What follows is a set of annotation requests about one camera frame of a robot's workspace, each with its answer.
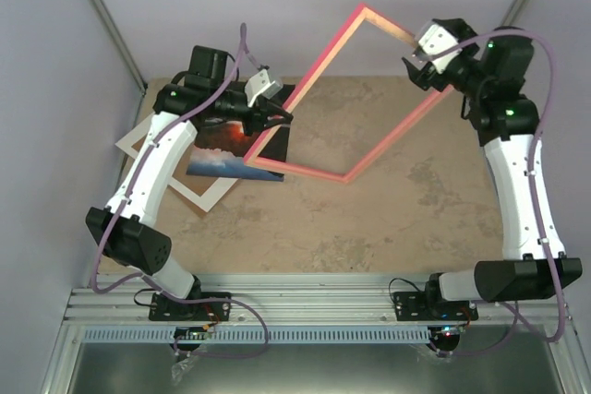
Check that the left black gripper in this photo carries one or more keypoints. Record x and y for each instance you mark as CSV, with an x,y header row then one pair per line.
x,y
260,111

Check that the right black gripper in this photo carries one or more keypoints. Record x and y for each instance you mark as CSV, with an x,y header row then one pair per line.
x,y
418,78

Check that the sunset landscape photo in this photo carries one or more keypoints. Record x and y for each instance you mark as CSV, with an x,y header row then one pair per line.
x,y
221,144

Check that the pink picture frame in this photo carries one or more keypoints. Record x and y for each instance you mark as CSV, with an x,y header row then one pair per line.
x,y
362,13

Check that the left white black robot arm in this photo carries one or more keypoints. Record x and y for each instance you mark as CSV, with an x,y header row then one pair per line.
x,y
209,90

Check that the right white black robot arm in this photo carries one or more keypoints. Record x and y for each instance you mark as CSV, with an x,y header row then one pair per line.
x,y
489,71

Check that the white mat brown backing board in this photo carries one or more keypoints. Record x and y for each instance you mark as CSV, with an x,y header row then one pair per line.
x,y
199,193

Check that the left circuit board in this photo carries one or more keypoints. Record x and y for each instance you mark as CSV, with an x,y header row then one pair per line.
x,y
198,333

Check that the circuit board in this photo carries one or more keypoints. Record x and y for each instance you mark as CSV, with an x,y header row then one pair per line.
x,y
198,333
449,330

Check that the right circuit board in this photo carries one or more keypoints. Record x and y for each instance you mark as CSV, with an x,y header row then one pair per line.
x,y
449,330

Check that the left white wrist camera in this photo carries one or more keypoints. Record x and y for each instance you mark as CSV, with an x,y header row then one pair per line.
x,y
263,84

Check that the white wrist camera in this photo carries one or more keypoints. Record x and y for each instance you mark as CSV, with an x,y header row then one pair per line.
x,y
434,39
263,84

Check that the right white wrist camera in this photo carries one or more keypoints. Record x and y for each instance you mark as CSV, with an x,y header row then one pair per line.
x,y
434,39

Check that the left aluminium corner post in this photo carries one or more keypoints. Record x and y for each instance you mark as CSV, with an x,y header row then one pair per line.
x,y
113,32

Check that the blue slotted cable duct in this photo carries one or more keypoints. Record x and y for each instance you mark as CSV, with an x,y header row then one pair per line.
x,y
255,335

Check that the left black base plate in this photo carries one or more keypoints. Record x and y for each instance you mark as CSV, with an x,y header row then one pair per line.
x,y
163,309

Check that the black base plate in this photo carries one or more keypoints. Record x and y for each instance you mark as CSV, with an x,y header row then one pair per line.
x,y
416,306
163,309

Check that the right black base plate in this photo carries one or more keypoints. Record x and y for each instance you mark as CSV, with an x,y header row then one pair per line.
x,y
416,306

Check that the aluminium rail platform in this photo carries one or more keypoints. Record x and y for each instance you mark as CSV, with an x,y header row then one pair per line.
x,y
327,299

